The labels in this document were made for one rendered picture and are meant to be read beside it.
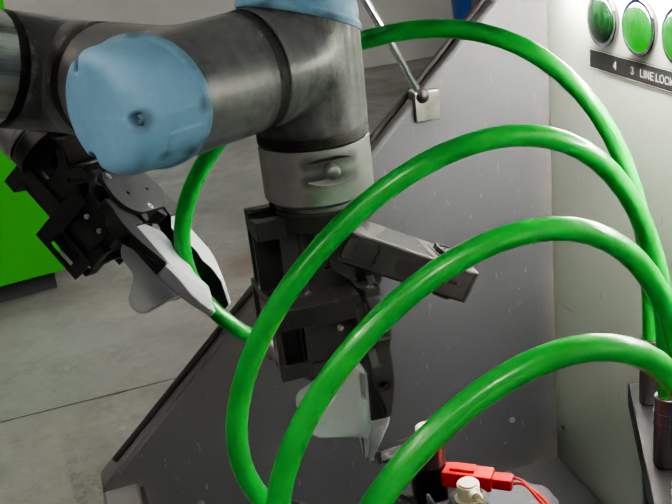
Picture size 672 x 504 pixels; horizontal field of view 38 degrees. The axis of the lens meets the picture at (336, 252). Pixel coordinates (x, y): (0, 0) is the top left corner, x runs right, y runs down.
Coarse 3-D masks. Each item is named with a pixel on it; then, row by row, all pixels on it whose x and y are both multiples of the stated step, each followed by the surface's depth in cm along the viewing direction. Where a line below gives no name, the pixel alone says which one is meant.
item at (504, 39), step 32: (384, 32) 72; (416, 32) 71; (448, 32) 71; (480, 32) 71; (512, 32) 71; (544, 64) 71; (576, 96) 72; (608, 128) 73; (192, 192) 78; (640, 192) 74; (192, 256) 81; (224, 320) 82
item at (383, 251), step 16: (368, 224) 70; (352, 240) 67; (368, 240) 67; (384, 240) 68; (400, 240) 70; (416, 240) 72; (352, 256) 67; (368, 256) 67; (384, 256) 68; (400, 256) 68; (416, 256) 68; (432, 256) 69; (384, 272) 68; (400, 272) 68; (464, 272) 70; (448, 288) 70; (464, 288) 70
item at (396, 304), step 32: (512, 224) 53; (544, 224) 53; (576, 224) 54; (448, 256) 53; (480, 256) 53; (640, 256) 56; (416, 288) 52; (384, 320) 52; (352, 352) 52; (320, 384) 53; (320, 416) 53; (288, 448) 53; (288, 480) 54
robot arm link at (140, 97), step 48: (96, 48) 52; (144, 48) 53; (192, 48) 54; (240, 48) 56; (96, 96) 53; (144, 96) 51; (192, 96) 53; (240, 96) 55; (288, 96) 58; (96, 144) 55; (144, 144) 52; (192, 144) 55
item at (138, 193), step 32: (32, 160) 83; (64, 160) 82; (32, 192) 85; (64, 192) 83; (96, 192) 80; (128, 192) 81; (160, 192) 85; (64, 224) 81; (96, 224) 80; (96, 256) 81
